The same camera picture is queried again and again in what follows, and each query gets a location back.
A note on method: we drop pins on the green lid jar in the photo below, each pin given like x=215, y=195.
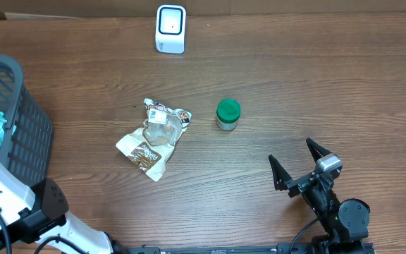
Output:
x=227, y=114

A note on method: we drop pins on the brown white snack pouch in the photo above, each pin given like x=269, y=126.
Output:
x=151, y=146

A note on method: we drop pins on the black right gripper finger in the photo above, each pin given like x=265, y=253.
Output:
x=281, y=178
x=316, y=150

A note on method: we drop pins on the grey plastic shopping basket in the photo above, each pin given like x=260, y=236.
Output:
x=28, y=131

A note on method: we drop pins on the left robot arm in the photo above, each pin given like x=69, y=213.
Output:
x=40, y=214

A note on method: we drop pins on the white barcode scanner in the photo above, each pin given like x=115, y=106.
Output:
x=170, y=29

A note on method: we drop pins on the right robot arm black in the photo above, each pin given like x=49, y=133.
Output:
x=339, y=227

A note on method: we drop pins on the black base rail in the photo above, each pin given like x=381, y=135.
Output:
x=224, y=249

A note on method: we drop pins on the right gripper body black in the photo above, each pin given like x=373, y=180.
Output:
x=302, y=184

